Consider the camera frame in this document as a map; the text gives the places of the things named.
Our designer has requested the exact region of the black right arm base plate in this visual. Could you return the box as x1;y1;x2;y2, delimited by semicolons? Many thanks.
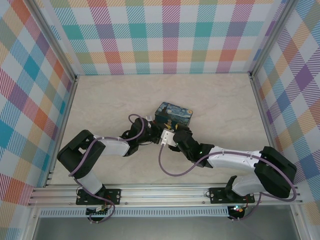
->
209;187;256;205

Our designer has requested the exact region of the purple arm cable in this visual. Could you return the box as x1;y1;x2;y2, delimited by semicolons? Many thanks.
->
158;144;298;222
67;113;148;224

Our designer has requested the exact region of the aluminium frame post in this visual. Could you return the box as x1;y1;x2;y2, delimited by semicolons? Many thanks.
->
29;0;79;80
249;0;297;76

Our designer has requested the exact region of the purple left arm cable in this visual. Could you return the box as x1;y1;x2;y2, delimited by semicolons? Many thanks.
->
67;113;148;224

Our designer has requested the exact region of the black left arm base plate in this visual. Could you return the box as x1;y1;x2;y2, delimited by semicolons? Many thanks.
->
75;188;122;206

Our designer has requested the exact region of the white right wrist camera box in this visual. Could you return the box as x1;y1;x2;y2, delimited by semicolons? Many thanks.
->
159;128;177;147

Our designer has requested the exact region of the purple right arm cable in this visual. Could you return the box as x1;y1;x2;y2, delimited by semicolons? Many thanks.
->
158;144;298;222

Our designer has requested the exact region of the white slotted cable duct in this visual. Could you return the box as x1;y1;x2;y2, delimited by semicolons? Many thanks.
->
39;206;230;218

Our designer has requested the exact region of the grey metal panel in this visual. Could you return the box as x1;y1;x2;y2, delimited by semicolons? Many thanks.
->
32;216;301;240

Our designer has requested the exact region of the aluminium mounting rail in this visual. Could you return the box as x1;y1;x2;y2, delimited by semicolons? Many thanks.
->
27;182;304;207

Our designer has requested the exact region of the starry night painted tin box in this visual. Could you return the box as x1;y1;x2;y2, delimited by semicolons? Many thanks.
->
154;101;194;127

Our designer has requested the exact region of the aluminium side rail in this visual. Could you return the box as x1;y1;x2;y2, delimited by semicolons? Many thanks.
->
249;72;287;184
43;76;79;188

